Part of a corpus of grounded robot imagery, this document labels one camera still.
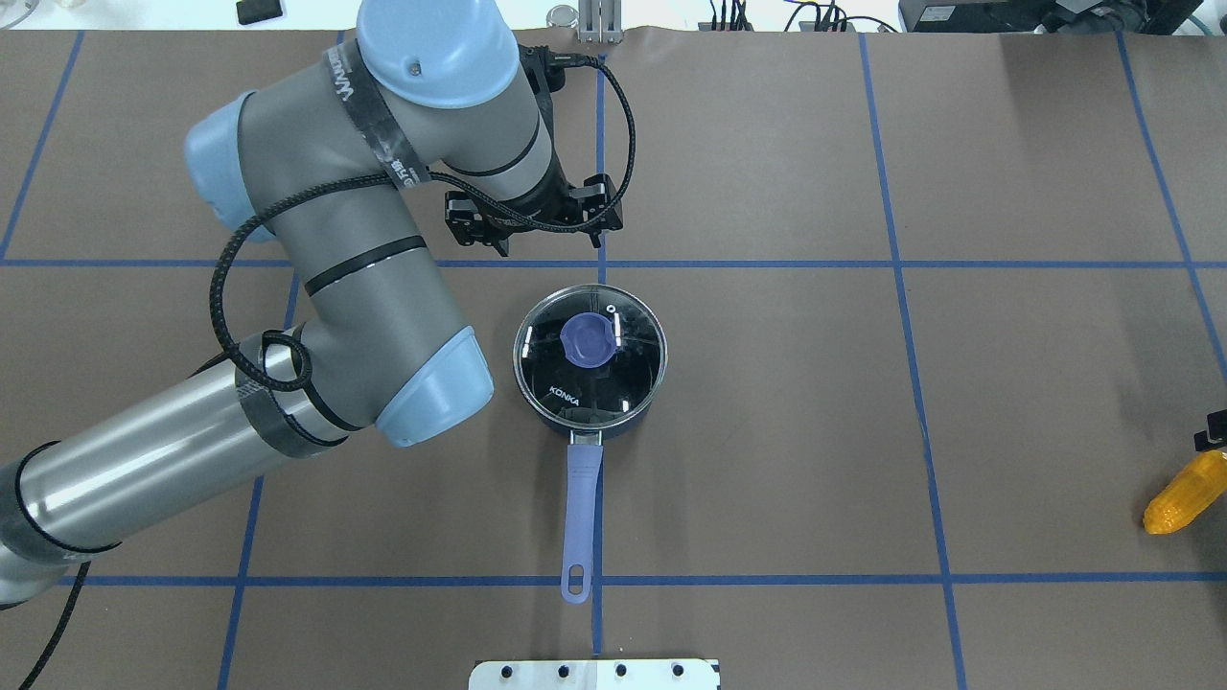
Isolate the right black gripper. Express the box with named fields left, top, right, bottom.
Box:
left=1193, top=410, right=1227, bottom=451

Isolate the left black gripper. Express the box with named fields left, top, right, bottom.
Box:
left=444, top=173, right=625, bottom=257

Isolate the yellow toy corn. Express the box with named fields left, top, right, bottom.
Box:
left=1141, top=449, right=1226, bottom=537

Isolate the glass pot lid blue knob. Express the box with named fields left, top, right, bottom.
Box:
left=513, top=284, right=667, bottom=427

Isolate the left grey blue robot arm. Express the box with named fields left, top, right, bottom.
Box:
left=2, top=1, right=625, bottom=609

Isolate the dark blue saucepan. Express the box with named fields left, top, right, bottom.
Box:
left=513, top=284, right=667, bottom=605

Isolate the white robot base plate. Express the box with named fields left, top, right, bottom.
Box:
left=467, top=658, right=721, bottom=689

